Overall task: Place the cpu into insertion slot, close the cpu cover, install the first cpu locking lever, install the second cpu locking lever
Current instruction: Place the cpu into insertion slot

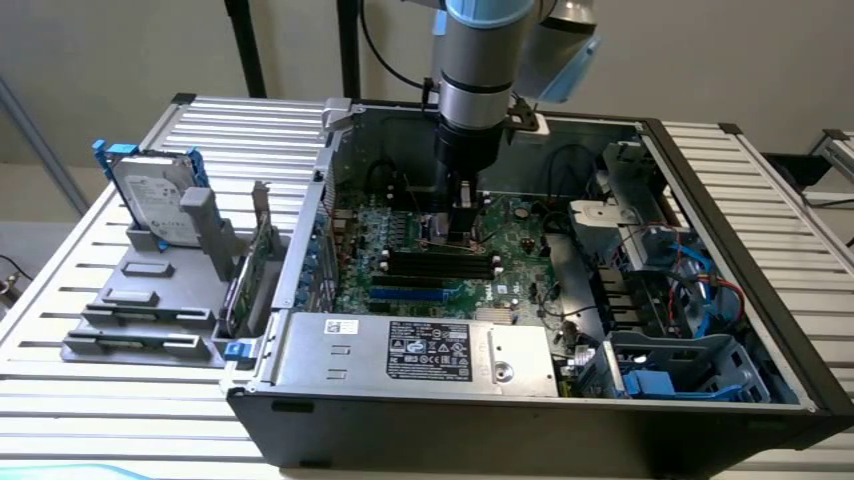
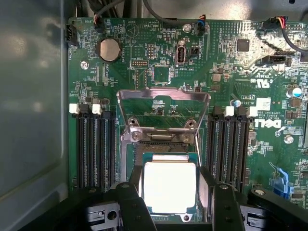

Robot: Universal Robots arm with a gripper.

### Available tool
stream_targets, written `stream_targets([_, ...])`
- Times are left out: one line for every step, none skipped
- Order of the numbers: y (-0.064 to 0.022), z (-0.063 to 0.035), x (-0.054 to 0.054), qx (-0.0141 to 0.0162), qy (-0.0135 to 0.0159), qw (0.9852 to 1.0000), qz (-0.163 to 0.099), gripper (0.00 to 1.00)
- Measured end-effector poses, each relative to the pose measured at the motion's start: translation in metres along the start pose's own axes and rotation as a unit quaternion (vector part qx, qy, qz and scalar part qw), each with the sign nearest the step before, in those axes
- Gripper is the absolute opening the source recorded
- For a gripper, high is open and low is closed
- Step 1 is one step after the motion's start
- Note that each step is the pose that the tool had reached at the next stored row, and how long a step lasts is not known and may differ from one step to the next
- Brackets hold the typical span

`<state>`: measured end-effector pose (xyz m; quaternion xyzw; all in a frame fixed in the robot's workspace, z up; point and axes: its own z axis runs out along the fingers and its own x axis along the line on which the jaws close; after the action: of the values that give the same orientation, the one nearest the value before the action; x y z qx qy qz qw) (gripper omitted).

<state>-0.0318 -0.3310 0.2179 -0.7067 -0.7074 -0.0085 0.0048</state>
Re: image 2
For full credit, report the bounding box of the internal USB port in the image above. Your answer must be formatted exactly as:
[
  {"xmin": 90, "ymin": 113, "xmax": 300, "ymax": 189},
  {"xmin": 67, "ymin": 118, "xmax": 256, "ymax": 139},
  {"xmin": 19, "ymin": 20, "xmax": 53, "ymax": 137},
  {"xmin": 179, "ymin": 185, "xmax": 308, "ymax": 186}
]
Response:
[{"xmin": 176, "ymin": 39, "xmax": 187, "ymax": 67}]

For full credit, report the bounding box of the thick black cable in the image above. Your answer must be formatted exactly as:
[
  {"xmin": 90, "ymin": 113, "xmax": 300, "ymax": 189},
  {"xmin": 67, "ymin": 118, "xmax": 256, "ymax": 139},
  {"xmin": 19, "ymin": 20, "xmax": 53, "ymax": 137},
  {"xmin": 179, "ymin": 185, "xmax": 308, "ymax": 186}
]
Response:
[{"xmin": 281, "ymin": 24, "xmax": 308, "ymax": 52}]

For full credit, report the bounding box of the silver coin cell battery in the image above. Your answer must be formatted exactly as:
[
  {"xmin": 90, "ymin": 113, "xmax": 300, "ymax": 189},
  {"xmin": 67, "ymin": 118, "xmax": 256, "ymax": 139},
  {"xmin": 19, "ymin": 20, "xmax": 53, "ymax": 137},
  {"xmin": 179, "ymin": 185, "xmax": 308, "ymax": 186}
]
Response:
[{"xmin": 96, "ymin": 38, "xmax": 121, "ymax": 62}]

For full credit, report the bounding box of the black plug with red-yellow wires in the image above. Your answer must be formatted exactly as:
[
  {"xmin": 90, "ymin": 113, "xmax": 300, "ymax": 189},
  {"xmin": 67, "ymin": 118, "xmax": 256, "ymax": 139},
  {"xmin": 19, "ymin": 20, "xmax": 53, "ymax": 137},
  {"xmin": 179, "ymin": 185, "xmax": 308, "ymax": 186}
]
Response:
[{"xmin": 263, "ymin": 15, "xmax": 289, "ymax": 30}]

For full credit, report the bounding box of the black square chip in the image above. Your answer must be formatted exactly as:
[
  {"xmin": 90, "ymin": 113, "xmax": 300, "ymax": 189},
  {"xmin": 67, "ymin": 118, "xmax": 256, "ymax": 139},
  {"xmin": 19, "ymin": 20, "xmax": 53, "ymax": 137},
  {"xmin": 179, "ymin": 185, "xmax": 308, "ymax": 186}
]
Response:
[{"xmin": 236, "ymin": 38, "xmax": 250, "ymax": 52}]

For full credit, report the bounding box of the thick grey cable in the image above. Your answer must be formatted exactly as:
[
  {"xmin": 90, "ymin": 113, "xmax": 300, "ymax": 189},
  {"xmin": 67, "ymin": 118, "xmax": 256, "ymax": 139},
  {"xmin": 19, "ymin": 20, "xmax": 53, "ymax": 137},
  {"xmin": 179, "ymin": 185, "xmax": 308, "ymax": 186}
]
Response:
[{"xmin": 141, "ymin": 0, "xmax": 196, "ymax": 25}]

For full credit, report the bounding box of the white label sticker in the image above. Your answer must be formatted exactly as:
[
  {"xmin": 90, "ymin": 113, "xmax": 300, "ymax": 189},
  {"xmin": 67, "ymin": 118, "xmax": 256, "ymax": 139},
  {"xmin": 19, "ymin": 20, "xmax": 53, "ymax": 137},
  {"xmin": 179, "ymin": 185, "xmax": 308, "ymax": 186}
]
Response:
[{"xmin": 256, "ymin": 97, "xmax": 272, "ymax": 116}]

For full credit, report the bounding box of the black board edge connector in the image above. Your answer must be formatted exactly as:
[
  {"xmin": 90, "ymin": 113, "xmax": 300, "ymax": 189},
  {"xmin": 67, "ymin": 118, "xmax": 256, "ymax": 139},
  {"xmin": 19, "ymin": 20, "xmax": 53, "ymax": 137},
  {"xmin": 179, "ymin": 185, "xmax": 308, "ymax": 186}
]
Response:
[{"xmin": 64, "ymin": 23, "xmax": 79, "ymax": 47}]

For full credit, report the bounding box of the large silver capacitor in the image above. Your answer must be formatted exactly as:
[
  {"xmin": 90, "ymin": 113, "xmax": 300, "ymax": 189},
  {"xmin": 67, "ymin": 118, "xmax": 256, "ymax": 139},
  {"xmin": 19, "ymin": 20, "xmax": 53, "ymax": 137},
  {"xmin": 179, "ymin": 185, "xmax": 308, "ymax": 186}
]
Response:
[{"xmin": 286, "ymin": 87, "xmax": 303, "ymax": 98}]

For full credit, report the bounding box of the silver metal socket cover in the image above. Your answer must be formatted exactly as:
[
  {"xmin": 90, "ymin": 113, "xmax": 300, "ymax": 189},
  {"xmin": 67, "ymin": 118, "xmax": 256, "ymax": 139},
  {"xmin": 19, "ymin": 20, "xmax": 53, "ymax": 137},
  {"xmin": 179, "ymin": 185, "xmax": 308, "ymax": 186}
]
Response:
[{"xmin": 116, "ymin": 87, "xmax": 212, "ymax": 135}]

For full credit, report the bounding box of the CPU socket with metal frame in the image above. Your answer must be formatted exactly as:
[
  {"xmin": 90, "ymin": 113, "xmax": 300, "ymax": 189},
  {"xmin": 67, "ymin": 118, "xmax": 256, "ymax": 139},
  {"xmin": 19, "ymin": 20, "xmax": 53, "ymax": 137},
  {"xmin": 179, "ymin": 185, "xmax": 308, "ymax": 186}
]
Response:
[{"xmin": 119, "ymin": 125, "xmax": 210, "ymax": 224}]

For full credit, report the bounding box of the RAM slot with white latch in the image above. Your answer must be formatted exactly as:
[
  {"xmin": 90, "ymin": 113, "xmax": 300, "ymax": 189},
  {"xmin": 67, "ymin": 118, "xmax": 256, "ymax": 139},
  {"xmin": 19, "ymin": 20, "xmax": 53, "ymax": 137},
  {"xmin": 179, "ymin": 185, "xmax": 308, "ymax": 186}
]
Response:
[
  {"xmin": 216, "ymin": 105, "xmax": 235, "ymax": 186},
  {"xmin": 91, "ymin": 103, "xmax": 106, "ymax": 192},
  {"xmin": 237, "ymin": 106, "xmax": 258, "ymax": 192},
  {"xmin": 68, "ymin": 103, "xmax": 87, "ymax": 191}
]

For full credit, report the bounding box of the green Dell motherboard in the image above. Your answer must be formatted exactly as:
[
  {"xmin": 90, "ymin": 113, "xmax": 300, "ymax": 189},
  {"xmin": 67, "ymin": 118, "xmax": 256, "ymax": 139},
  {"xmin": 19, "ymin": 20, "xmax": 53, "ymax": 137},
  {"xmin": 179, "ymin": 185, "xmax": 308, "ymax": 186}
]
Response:
[{"xmin": 67, "ymin": 16, "xmax": 308, "ymax": 210}]

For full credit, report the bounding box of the blue expansion slot latch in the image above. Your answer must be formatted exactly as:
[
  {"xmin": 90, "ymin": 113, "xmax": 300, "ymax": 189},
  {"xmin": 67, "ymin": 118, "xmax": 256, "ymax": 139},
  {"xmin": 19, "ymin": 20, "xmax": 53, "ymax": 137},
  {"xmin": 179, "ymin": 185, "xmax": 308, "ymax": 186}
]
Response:
[{"xmin": 271, "ymin": 165, "xmax": 295, "ymax": 201}]

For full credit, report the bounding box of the black plug with coloured wires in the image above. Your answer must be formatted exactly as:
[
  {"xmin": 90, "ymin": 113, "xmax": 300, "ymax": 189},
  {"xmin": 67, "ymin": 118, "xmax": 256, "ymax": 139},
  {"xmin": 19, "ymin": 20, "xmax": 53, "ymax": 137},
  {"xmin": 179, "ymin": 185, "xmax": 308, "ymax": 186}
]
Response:
[{"xmin": 94, "ymin": 13, "xmax": 104, "ymax": 34}]

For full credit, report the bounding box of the grey metal PC case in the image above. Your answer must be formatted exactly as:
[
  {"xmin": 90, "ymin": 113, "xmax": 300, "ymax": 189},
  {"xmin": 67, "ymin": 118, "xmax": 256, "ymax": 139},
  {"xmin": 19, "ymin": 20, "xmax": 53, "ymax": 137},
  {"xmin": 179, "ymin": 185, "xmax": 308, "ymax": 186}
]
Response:
[{"xmin": 0, "ymin": 0, "xmax": 308, "ymax": 231}]

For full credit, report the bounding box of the black plug with blue wires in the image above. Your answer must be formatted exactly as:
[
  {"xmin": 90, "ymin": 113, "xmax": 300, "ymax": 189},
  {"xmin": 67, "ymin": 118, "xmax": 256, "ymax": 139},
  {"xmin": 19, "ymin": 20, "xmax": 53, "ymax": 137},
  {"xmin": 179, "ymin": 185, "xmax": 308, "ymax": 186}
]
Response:
[{"xmin": 195, "ymin": 14, "xmax": 208, "ymax": 37}]

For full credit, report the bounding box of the thin wire locking lever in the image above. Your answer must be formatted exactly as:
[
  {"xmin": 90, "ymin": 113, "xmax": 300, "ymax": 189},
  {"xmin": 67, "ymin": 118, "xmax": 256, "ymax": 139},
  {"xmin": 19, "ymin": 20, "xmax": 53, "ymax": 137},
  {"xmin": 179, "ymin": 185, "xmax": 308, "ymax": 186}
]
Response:
[{"xmin": 193, "ymin": 133, "xmax": 203, "ymax": 168}]

